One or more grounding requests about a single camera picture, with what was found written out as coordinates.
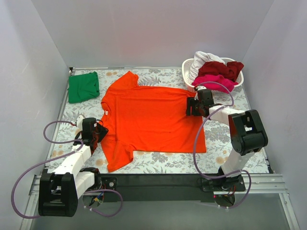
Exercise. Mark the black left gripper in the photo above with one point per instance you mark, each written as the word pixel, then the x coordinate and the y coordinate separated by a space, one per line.
pixel 100 132

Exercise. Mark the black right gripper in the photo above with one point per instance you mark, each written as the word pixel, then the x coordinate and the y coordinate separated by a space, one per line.
pixel 192 107

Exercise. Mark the orange t-shirt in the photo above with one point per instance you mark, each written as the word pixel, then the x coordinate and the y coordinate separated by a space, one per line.
pixel 147 118

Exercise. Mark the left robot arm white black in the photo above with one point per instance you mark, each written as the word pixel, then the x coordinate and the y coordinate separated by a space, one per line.
pixel 60 190

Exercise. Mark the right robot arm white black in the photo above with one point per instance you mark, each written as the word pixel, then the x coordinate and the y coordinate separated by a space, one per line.
pixel 247 133

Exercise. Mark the magenta pink t-shirt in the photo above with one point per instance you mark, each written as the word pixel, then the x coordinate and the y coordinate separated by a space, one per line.
pixel 215 82

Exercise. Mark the white plastic laundry basket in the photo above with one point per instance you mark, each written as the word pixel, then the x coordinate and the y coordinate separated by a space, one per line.
pixel 186 71

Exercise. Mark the floral patterned table mat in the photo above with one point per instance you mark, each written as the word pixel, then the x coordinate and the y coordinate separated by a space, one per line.
pixel 217 135

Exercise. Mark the folded green t-shirt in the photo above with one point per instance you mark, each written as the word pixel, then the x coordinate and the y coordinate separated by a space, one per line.
pixel 83 87

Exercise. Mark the dark red t-shirt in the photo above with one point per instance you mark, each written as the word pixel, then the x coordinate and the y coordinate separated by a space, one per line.
pixel 230 70

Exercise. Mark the white t-shirt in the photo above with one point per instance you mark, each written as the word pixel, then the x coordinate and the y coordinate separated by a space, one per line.
pixel 200 58

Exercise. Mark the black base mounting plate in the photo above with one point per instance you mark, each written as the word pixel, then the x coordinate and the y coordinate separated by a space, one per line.
pixel 169 187

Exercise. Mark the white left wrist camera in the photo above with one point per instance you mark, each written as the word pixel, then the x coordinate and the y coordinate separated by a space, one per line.
pixel 79 121

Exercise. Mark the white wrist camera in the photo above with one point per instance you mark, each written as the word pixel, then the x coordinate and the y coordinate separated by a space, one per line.
pixel 79 121
pixel 198 88

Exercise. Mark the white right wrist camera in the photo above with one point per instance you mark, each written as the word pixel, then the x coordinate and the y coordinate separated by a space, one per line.
pixel 198 88

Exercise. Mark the aluminium frame rail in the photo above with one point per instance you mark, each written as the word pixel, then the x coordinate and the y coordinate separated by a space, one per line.
pixel 261 183

